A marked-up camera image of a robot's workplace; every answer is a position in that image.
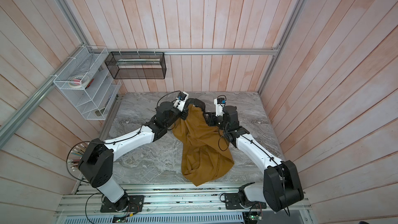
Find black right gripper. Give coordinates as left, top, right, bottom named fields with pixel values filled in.
left=203, top=111, right=230, bottom=133

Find black leather belt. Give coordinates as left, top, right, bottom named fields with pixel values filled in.
left=184, top=98, right=206, bottom=112

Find mustard yellow trousers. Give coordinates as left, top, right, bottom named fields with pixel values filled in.
left=172, top=105, right=234, bottom=186

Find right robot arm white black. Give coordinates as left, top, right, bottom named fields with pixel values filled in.
left=205, top=100, right=304, bottom=215

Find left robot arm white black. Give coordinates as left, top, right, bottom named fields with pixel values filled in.
left=78, top=99, right=188, bottom=211

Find aluminium base platform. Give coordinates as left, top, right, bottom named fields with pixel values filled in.
left=52, top=183, right=318, bottom=224

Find tape roll on shelf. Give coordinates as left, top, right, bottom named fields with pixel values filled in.
left=67, top=74, right=90, bottom=89

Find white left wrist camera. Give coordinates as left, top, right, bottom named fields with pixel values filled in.
left=174, top=91, right=189, bottom=112

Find black wire mesh basket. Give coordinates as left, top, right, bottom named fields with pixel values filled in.
left=105, top=51, right=167, bottom=79

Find white wire mesh shelf rack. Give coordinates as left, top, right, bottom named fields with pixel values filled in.
left=53, top=46, right=121, bottom=121

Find aluminium frame rails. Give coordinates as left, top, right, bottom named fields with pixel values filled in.
left=1, top=0, right=306, bottom=147

